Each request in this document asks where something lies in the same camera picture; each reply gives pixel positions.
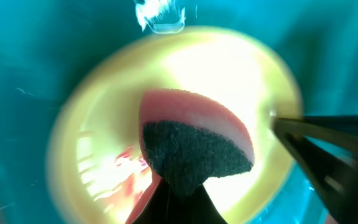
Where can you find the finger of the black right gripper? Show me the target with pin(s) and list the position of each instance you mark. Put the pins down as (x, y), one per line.
(335, 181)

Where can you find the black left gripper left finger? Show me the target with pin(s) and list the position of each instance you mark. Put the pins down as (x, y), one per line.
(157, 208)

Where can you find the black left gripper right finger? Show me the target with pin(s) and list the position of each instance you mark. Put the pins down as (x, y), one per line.
(203, 210)

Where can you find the green and orange sponge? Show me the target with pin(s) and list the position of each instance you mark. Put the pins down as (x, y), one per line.
(186, 138)

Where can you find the yellow-green plate with red stain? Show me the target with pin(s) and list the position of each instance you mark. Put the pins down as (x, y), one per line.
(96, 173)

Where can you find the blue plastic tray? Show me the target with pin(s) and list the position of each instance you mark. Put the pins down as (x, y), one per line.
(47, 47)

